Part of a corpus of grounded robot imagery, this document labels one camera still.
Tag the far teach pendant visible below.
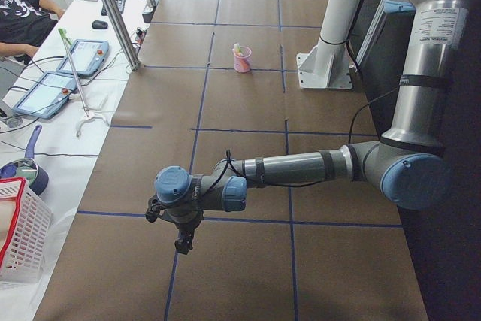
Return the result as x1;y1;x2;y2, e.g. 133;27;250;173
64;39;110;77

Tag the near teach pendant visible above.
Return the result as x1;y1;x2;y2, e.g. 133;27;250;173
12;71;77;119

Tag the white pedestal column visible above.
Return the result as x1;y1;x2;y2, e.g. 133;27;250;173
296;0;361;90

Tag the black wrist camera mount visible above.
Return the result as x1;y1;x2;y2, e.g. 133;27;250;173
145;195;165;223

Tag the left power strip with plugs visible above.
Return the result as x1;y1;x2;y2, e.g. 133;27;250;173
135;28;147;44

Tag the orange highlighter pen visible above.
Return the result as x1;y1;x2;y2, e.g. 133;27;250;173
237;58;250;73

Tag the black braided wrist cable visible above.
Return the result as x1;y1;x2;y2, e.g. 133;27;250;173
202;83;401;198

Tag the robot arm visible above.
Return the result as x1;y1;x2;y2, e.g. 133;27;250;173
145;0;480;254

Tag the white plastic basket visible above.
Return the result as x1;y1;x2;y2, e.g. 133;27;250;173
1;177;52;283

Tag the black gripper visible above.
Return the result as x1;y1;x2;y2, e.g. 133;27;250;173
174;219;203;255

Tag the aluminium frame post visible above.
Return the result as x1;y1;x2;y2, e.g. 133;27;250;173
102;0;140;71

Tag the black computer mouse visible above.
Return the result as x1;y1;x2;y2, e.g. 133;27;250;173
91;20;108;30

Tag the seated person in black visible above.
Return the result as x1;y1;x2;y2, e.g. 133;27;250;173
0;0;65;65

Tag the pink mesh pen holder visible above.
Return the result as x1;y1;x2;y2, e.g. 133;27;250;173
232;44;252;73

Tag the teach pendant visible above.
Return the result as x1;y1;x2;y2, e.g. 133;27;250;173
64;39;110;77
12;71;77;119

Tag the blue saucepan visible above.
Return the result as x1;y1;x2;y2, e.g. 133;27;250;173
1;125;49;195

